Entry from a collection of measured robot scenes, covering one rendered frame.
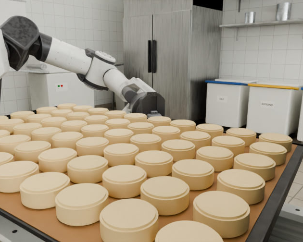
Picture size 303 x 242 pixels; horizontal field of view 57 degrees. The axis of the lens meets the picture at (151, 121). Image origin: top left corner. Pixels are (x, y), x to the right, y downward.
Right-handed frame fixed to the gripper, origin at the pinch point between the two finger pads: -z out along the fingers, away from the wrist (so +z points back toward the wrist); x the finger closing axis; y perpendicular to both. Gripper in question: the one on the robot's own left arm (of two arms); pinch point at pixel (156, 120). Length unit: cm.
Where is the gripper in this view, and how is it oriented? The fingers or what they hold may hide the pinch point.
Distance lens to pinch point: 64.6
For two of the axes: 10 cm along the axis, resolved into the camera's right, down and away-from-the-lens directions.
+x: 0.0, -9.7, -2.3
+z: -1.9, -2.3, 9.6
